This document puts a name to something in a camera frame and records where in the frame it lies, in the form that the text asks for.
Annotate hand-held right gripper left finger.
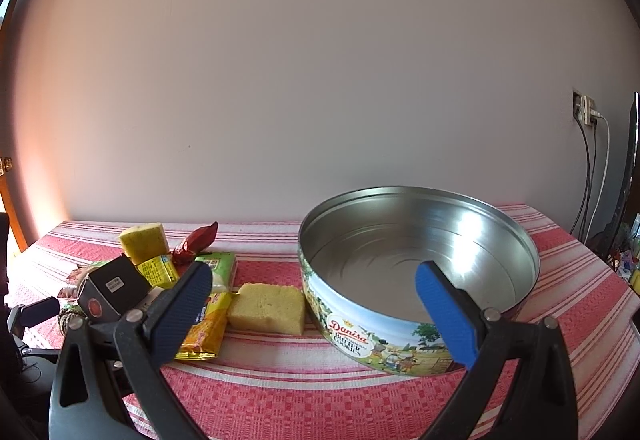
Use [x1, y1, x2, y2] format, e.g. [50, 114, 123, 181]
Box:
[47, 262, 213, 440]

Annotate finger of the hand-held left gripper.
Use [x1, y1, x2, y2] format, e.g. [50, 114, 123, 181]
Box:
[7, 297, 62, 337]

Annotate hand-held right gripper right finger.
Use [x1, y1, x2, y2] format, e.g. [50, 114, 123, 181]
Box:
[415, 261, 591, 440]

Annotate yellow orange packet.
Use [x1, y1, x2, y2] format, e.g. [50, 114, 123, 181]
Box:
[174, 291, 234, 362]

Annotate pink floral packet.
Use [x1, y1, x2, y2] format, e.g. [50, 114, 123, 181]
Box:
[56, 265, 93, 301]

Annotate black patterned box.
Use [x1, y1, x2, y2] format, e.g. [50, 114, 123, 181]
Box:
[76, 254, 153, 323]

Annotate lime green tissue pack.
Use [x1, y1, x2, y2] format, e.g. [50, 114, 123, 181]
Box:
[194, 251, 237, 295]

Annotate plain yellow sponge block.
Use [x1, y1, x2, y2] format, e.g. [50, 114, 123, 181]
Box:
[226, 282, 307, 336]

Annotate round metal cookie tin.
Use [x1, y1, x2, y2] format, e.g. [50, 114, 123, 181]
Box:
[297, 186, 542, 377]

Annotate small yellow packet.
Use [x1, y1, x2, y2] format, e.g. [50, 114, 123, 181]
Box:
[136, 255, 180, 289]

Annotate red snack packet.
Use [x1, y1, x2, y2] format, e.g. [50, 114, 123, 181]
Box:
[171, 221, 220, 264]

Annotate yellow green-speckled sponge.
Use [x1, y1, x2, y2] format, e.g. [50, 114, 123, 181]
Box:
[118, 222, 169, 267]

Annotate red striped tablecloth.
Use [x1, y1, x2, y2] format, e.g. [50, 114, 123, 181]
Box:
[10, 205, 633, 440]

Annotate small colourful clutter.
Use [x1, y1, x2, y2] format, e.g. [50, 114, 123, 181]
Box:
[607, 214, 640, 295]

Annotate black cable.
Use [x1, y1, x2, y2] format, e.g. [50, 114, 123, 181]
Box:
[570, 119, 596, 238]

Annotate white cable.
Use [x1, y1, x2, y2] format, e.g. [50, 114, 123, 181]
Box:
[589, 114, 612, 241]

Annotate wall socket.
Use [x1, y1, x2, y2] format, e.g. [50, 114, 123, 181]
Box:
[572, 90, 599, 125]

